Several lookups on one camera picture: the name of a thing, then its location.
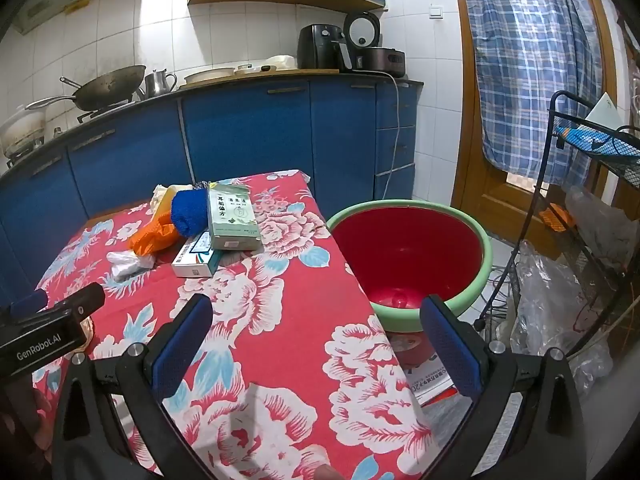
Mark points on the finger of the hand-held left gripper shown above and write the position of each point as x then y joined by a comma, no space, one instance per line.
87,300
30,304

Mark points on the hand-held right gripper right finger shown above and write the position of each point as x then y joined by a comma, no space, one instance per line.
450,355

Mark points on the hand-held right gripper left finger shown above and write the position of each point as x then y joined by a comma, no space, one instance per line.
185,340

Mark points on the white tissue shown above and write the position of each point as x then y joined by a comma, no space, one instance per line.
125,265

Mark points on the red basin with green rim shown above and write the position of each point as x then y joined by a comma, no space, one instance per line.
410,255

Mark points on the cream cloth ball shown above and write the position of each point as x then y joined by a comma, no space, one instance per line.
162,197

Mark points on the blue knitted cloth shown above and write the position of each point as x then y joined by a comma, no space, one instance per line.
187,212

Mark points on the printed paper leaflet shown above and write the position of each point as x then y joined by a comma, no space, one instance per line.
425,385

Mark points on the white medicine box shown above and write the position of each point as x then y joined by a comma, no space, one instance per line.
192,260

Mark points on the wooden table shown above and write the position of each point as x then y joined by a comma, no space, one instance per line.
107,216

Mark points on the orange mesh scrubber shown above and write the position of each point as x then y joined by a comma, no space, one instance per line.
150,237

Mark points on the red floral tablecloth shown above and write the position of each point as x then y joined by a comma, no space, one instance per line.
280,310

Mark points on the clear plastic bag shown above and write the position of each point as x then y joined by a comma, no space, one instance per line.
595,225
545,300

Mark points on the green medicine box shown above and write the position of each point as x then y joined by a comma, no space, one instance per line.
232,220

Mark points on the wooden door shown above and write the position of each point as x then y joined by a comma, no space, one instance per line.
500,200

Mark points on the white cooking pot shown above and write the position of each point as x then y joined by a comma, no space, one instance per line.
22,132

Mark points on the small orange object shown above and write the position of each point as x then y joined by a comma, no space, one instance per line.
555,217

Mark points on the black wok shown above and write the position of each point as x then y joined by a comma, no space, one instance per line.
107,87

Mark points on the blue lower kitchen cabinet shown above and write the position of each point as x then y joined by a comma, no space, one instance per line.
250,135

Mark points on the metal kettle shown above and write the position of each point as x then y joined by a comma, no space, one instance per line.
157,85

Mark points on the black metal rack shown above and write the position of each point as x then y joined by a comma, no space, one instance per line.
550,120

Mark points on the blue and orange packet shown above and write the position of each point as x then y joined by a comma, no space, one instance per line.
595,142

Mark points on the white and green box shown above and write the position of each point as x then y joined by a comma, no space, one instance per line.
605,110

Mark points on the blue plaid curtain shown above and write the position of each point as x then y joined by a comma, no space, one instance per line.
525,60

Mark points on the white wall switch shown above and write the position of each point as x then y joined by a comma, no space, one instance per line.
436,12

